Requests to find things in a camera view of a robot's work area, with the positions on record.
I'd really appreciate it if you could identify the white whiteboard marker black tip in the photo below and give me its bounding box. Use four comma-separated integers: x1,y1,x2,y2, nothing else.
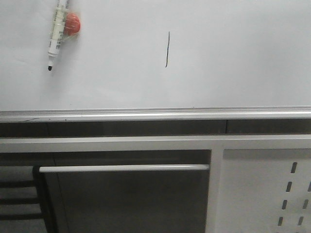
48,0,70,71

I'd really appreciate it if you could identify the black drawn marker stroke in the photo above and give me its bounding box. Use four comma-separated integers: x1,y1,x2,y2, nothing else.
165,31,171,68

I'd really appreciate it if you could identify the grey panel with white rim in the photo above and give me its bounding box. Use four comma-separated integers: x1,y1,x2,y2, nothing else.
39,164,209,233

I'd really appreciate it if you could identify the white perforated metal panel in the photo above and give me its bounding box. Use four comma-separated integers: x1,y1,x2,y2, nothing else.
216,149,311,233

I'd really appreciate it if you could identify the white whiteboard with aluminium frame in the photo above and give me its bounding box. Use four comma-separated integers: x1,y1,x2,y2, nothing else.
0,0,311,122

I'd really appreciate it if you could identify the white metal desk frame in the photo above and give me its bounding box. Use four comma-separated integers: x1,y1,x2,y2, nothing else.
0,135,311,233

